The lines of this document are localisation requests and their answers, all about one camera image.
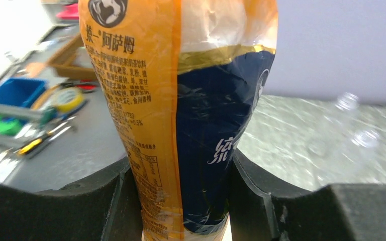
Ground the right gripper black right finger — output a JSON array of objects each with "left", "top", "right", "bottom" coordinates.
[{"left": 229, "top": 151, "right": 386, "bottom": 240}]

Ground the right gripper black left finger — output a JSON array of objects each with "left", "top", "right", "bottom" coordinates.
[{"left": 0, "top": 158, "right": 143, "bottom": 240}]

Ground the clear plastic bottle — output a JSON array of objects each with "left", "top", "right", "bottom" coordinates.
[{"left": 307, "top": 92, "right": 380, "bottom": 187}]

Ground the orange juice bottle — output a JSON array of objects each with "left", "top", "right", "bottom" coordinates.
[{"left": 78, "top": 1, "right": 278, "bottom": 240}]

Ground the yellow tape roll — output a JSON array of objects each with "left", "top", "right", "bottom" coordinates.
[{"left": 51, "top": 87, "right": 84, "bottom": 113}]

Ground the green plastic part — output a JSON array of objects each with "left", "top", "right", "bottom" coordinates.
[{"left": 0, "top": 116, "right": 24, "bottom": 136}]

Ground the blue plastic bin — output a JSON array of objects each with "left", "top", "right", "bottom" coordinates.
[{"left": 0, "top": 78, "right": 47, "bottom": 109}]

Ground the cardboard box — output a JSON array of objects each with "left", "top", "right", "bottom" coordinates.
[{"left": 47, "top": 34, "right": 97, "bottom": 81}]

